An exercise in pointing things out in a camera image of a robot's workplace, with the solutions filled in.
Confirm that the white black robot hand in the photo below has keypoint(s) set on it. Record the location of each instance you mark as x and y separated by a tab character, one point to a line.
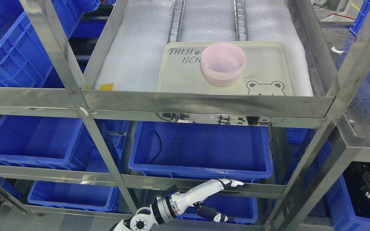
195	197

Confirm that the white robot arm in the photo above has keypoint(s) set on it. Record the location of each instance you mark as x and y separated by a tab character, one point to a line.
162	210

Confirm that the blue crate middle shelf centre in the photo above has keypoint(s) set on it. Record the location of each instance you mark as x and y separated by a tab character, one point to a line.
201	151

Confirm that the blue crate shelf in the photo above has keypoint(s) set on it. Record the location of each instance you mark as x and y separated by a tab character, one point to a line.
201	151
45	142

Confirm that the blue crate middle shelf left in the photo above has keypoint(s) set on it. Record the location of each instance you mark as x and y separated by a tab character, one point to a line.
45	142

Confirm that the stack of pink bowls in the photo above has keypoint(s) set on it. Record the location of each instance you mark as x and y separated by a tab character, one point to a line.
222	63

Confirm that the white foam sheet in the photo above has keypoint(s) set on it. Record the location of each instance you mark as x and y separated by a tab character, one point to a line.
133	59

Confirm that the beige bear tray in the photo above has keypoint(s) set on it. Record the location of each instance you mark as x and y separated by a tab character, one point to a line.
267	70

